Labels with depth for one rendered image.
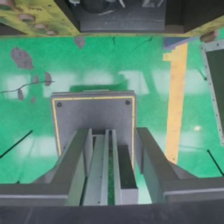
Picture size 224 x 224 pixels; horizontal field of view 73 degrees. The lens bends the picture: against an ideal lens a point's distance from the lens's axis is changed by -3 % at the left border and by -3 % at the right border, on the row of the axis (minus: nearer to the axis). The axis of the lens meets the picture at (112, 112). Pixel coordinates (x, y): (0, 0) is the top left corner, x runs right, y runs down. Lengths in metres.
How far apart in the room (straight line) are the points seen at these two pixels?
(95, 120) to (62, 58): 0.69
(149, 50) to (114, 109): 0.67
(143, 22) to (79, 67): 0.90
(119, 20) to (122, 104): 0.67
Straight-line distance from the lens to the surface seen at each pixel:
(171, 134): 1.82
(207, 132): 1.99
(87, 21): 0.82
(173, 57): 1.67
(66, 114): 1.32
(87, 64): 1.56
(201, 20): 0.79
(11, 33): 0.97
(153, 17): 0.85
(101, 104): 1.26
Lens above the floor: 1.55
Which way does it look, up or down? 75 degrees down
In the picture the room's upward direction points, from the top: 177 degrees clockwise
